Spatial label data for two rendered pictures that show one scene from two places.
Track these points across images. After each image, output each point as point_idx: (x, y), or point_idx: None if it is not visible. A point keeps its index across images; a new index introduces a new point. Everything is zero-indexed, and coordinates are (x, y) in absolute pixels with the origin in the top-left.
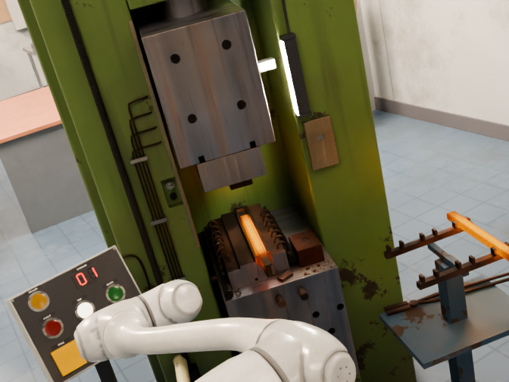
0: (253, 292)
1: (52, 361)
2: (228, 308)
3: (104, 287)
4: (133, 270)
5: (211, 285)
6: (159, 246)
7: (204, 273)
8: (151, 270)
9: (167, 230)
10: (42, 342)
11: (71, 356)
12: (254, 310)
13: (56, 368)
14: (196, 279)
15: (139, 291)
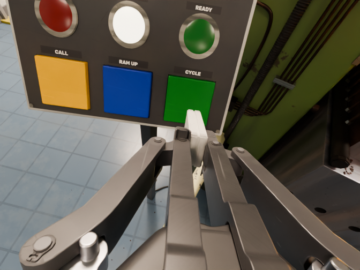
0: None
1: (36, 70)
2: (316, 171)
3: (189, 9)
4: (252, 32)
5: (306, 113)
6: (310, 23)
7: (316, 97)
8: (270, 49)
9: (355, 0)
10: (28, 27)
11: (66, 84)
12: (339, 195)
13: (38, 84)
14: (301, 96)
15: (238, 65)
